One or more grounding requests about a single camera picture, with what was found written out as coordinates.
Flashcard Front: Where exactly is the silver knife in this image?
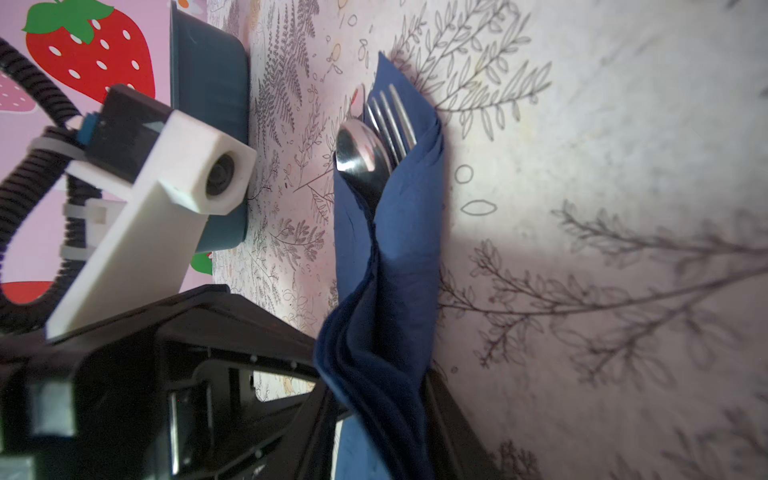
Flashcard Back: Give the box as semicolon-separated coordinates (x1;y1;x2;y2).
348;84;366;121

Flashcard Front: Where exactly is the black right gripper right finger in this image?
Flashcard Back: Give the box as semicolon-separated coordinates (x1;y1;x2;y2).
422;370;502;480

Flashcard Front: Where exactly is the dark teal plastic bin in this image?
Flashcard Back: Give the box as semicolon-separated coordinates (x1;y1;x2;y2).
169;0;252;253

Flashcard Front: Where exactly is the silver spoon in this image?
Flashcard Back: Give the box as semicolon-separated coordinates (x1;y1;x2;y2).
335;118;392;213

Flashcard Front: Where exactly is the silver fork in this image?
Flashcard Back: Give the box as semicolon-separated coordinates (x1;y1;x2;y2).
365;84;417;168

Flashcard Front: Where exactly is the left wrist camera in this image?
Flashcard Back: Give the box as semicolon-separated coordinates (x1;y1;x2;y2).
45;85;256;341

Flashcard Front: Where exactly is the blue paper napkin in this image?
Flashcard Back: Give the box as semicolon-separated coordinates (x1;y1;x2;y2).
314;58;445;479

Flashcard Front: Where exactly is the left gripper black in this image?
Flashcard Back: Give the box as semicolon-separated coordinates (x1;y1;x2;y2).
1;285;320;479

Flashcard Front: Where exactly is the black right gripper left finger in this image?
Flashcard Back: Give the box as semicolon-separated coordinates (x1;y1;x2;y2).
251;380;338;479

